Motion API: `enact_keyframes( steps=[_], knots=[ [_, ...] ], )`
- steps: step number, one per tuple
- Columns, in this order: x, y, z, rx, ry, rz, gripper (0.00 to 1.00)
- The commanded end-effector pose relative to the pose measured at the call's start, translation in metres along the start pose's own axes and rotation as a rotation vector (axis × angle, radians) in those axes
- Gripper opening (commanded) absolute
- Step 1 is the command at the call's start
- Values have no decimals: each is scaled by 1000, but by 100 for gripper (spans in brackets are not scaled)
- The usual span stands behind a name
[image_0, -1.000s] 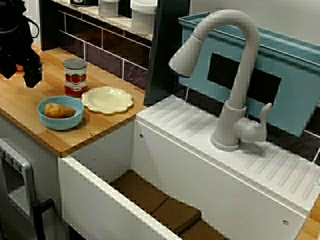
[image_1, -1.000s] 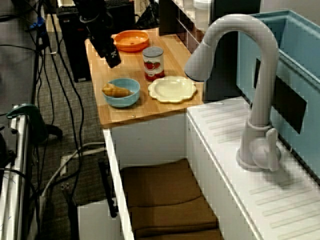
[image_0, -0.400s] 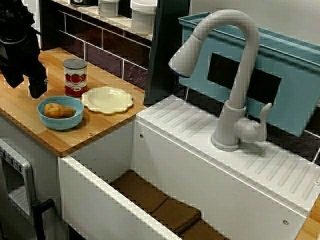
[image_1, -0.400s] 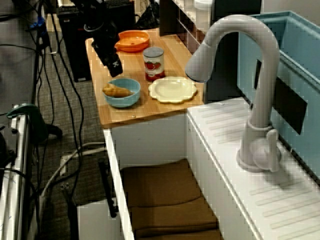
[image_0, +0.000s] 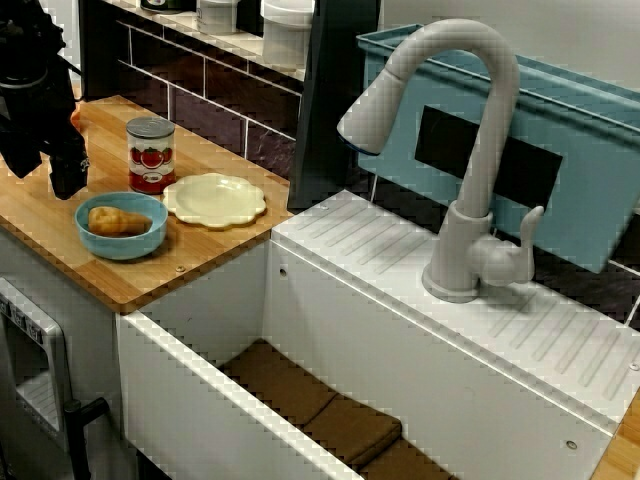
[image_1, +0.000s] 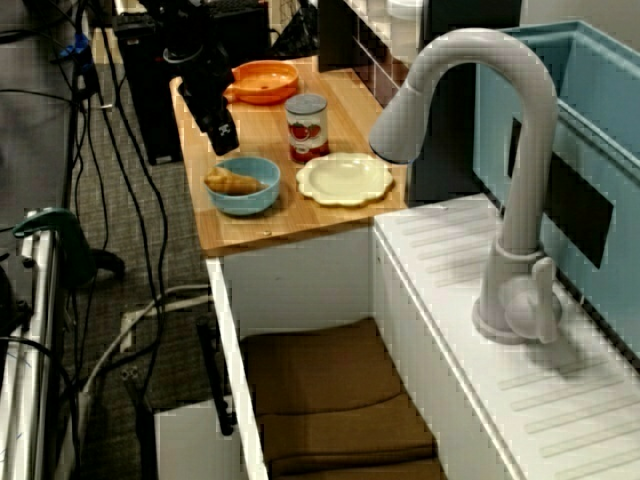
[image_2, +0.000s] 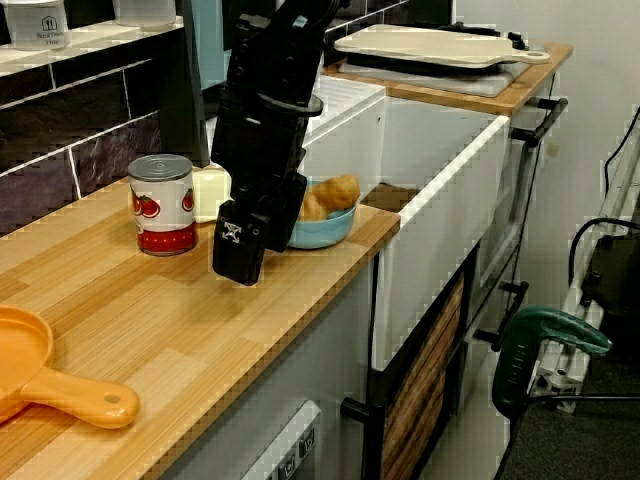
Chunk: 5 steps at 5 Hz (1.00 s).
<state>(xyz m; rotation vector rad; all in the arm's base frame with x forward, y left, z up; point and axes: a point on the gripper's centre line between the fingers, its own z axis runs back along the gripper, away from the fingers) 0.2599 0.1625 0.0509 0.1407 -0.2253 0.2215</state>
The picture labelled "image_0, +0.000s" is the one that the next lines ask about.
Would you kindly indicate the black upright post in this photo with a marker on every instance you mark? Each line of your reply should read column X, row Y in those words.
column 325, row 100

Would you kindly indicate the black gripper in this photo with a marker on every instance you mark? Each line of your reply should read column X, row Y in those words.
column 40, row 115

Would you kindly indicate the light blue bowl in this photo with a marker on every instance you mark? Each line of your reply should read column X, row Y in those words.
column 120, row 248

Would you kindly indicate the cream shelf ledge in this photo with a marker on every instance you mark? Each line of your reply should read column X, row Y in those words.
column 255, row 49

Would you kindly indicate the tomato soup can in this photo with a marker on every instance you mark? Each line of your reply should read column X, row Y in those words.
column 150, row 160

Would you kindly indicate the cream flower-shaped plate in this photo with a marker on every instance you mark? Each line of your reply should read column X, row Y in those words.
column 215, row 202

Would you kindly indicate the teal plastic bin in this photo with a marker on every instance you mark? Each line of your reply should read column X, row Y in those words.
column 590, row 150

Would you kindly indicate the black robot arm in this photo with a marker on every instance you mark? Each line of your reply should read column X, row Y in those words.
column 27, row 40

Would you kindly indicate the wooden countertop board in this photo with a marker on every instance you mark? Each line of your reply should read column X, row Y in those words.
column 125, row 285

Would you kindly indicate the orange plate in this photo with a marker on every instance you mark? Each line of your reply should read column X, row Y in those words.
column 76, row 119

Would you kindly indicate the brown folded cloth mat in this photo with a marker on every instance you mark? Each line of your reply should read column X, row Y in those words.
column 350, row 430

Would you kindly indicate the grey appliance door panel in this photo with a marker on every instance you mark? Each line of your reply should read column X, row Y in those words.
column 50, row 350

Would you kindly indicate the black rectangular label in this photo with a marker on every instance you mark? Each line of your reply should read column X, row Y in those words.
column 490, row 155

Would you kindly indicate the large white jar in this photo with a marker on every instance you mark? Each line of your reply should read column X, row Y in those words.
column 285, row 35

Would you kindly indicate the tan toy chicken wing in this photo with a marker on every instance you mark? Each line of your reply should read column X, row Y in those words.
column 115, row 222

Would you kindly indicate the white toy sink unit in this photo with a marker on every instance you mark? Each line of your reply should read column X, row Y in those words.
column 400, row 350

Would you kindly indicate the grey toy faucet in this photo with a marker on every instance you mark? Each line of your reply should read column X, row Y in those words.
column 500, row 75

